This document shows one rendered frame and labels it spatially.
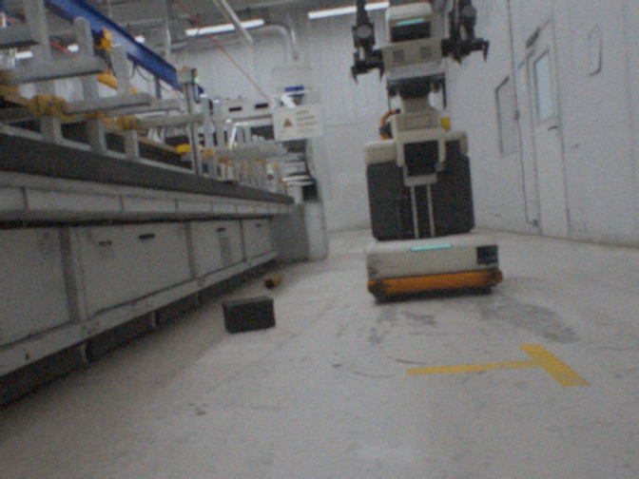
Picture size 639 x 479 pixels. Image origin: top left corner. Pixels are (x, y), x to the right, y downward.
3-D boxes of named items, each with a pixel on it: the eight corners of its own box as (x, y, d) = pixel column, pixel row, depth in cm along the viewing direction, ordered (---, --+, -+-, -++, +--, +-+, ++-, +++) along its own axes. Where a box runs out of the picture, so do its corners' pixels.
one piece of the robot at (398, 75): (387, 118, 269) (383, 72, 268) (445, 110, 267) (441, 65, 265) (388, 111, 254) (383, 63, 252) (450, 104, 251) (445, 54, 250)
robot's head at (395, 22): (386, 36, 275) (384, 6, 264) (430, 30, 273) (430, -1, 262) (388, 50, 265) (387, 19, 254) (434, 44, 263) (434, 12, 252)
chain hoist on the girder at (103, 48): (121, 77, 787) (117, 42, 785) (110, 71, 754) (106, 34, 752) (104, 79, 790) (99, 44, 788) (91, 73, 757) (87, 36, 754)
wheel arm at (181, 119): (205, 124, 203) (203, 112, 203) (203, 123, 200) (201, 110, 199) (91, 138, 207) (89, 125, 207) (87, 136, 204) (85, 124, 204)
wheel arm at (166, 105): (182, 111, 178) (180, 98, 178) (178, 109, 175) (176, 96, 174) (52, 127, 183) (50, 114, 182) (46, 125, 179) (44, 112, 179)
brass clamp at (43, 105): (78, 121, 159) (75, 103, 159) (50, 112, 146) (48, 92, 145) (57, 123, 160) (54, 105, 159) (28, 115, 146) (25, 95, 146)
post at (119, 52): (142, 181, 202) (125, 46, 200) (138, 180, 199) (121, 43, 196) (133, 182, 203) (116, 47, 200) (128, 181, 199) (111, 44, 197)
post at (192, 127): (203, 177, 276) (193, 85, 274) (201, 176, 271) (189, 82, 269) (195, 178, 276) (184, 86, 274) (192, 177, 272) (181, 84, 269)
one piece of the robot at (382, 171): (374, 259, 321) (359, 114, 317) (471, 250, 316) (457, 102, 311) (374, 264, 288) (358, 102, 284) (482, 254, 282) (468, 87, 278)
